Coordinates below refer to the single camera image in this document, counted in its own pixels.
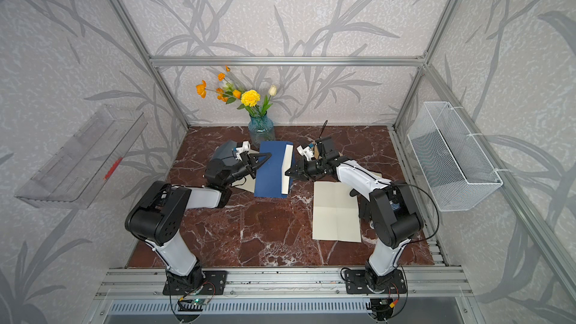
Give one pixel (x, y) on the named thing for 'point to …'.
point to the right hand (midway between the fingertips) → (287, 173)
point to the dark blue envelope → (268, 183)
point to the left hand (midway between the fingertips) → (270, 158)
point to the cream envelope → (247, 183)
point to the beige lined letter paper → (286, 166)
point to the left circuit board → (191, 304)
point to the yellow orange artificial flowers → (227, 89)
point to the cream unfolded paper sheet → (335, 213)
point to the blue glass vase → (261, 129)
